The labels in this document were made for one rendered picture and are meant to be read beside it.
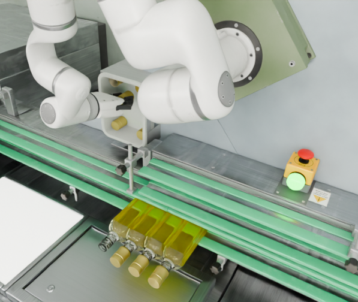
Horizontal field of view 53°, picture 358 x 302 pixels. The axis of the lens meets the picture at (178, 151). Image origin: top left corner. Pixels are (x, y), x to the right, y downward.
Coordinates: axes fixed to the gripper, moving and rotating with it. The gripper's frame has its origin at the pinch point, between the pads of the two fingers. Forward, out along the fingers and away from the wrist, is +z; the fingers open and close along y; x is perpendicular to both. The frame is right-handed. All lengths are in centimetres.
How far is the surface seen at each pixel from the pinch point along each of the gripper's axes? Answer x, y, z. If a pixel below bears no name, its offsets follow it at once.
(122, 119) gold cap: -8.9, -5.2, 8.0
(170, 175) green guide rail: -15.5, 22.2, -4.7
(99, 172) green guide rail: -24.3, -3.5, -3.5
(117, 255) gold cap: -32.9, 20.1, -23.3
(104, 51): 1, -76, 84
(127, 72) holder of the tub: 7.7, -1.3, 2.7
